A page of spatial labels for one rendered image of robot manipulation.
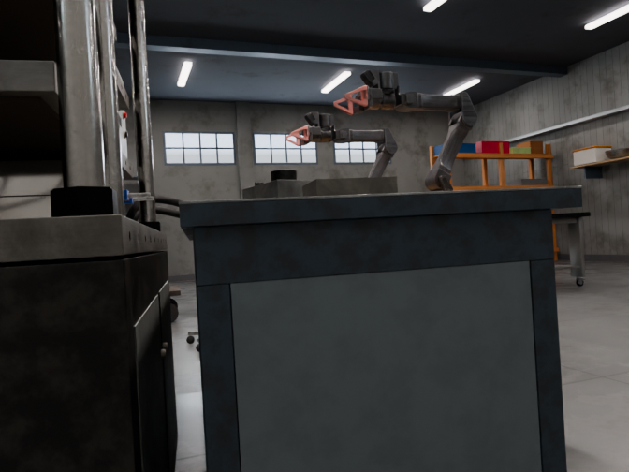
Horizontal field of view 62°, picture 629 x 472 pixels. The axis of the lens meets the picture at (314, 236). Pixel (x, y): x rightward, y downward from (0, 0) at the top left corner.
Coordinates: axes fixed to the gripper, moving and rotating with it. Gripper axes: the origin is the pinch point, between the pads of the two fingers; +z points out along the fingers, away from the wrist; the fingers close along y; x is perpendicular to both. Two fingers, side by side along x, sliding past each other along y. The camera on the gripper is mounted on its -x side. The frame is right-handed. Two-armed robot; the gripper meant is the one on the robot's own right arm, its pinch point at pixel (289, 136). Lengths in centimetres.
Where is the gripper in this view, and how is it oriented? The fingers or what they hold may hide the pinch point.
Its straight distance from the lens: 238.5
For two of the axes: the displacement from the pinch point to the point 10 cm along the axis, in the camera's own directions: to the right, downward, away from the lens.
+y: 3.4, -0.2, -9.4
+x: 0.7, 10.0, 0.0
